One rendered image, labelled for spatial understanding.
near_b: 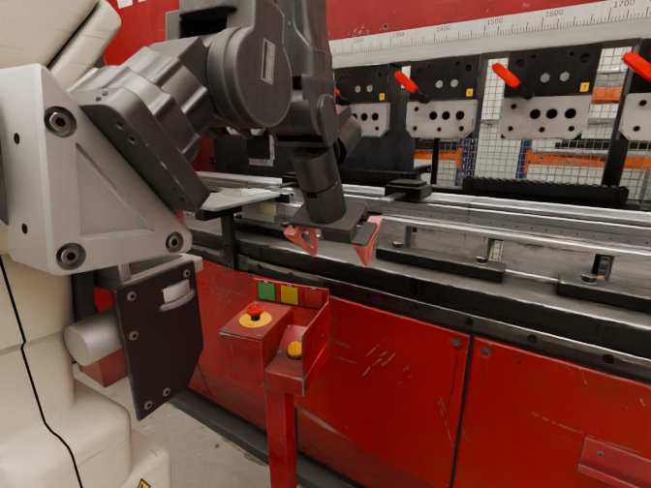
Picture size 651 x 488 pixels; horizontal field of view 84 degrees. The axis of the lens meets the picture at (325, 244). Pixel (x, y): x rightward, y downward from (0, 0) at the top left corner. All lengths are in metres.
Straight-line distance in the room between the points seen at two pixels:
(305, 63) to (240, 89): 0.14
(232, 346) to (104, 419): 0.39
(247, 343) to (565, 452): 0.69
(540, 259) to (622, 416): 0.32
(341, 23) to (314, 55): 0.59
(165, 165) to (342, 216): 0.33
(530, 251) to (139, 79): 0.81
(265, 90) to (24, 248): 0.20
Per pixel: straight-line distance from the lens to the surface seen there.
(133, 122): 0.23
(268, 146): 1.19
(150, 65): 0.30
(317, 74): 0.44
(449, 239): 0.93
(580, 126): 0.85
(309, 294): 0.87
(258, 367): 0.83
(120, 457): 0.53
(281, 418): 0.97
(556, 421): 0.94
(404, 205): 1.22
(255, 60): 0.33
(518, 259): 0.92
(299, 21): 0.45
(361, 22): 1.00
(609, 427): 0.94
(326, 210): 0.50
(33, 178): 0.25
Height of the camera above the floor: 1.20
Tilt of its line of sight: 18 degrees down
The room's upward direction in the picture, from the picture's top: straight up
